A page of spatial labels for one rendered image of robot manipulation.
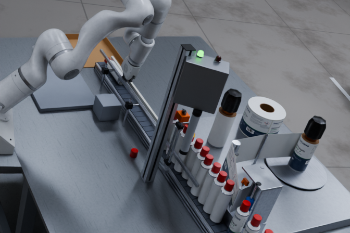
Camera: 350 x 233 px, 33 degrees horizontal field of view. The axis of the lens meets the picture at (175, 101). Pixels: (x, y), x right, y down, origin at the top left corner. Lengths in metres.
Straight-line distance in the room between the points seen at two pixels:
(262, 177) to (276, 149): 0.52
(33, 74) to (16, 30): 2.72
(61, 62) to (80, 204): 0.58
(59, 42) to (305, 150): 1.22
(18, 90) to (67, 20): 3.04
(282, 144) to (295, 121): 2.26
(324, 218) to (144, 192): 0.81
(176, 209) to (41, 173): 0.58
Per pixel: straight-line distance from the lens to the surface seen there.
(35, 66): 2.49
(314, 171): 2.92
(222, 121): 2.72
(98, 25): 2.41
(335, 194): 2.87
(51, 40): 2.48
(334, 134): 5.13
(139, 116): 2.84
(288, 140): 2.80
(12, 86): 2.52
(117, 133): 2.78
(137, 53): 2.80
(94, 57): 3.32
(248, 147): 2.68
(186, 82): 2.20
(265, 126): 2.91
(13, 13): 5.47
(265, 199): 2.29
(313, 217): 2.67
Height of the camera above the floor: 2.47
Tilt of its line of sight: 32 degrees down
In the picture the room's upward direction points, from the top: 18 degrees clockwise
